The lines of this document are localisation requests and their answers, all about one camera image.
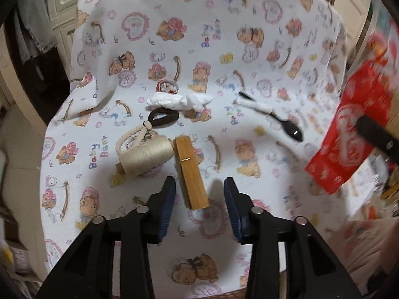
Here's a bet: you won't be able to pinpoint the black hair tie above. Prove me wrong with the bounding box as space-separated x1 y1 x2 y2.
147 109 181 130

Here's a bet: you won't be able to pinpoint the pink printed cloth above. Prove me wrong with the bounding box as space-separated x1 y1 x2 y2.
338 215 399 289

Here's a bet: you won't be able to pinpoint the cream panel door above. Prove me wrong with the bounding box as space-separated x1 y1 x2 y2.
324 0 376 49

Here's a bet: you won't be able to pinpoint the black plastic spoon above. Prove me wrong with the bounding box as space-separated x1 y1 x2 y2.
237 90 304 143

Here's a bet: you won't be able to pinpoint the bear printed blanket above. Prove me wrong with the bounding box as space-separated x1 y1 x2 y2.
39 0 390 299

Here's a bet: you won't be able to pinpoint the grey hanging clothes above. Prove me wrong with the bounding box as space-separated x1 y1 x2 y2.
13 0 59 64

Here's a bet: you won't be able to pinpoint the white tissue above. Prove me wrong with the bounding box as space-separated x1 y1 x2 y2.
146 91 213 113

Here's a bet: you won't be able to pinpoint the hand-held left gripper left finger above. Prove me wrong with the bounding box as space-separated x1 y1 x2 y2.
36 176 177 299

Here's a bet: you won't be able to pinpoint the cardboard box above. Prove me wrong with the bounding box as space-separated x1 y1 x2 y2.
0 237 35 276

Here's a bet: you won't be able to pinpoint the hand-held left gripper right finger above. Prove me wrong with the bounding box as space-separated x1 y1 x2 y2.
224 176 362 299

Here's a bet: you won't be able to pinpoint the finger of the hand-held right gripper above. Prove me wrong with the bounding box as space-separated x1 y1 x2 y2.
355 115 399 163

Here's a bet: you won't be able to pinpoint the red snack packet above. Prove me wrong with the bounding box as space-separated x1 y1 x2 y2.
305 33 399 195

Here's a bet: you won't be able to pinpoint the white slatted cabinet door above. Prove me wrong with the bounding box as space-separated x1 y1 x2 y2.
47 0 86 69

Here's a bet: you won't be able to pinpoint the beige thread spool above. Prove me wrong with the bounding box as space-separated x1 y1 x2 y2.
116 135 175 177

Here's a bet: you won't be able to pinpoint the cream rope ring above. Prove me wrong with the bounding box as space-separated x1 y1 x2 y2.
115 121 157 160

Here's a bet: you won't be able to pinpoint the white paper wrap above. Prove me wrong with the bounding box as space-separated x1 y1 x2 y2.
235 96 275 116

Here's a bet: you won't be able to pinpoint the wooden clothespin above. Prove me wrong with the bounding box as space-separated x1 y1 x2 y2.
172 135 209 211

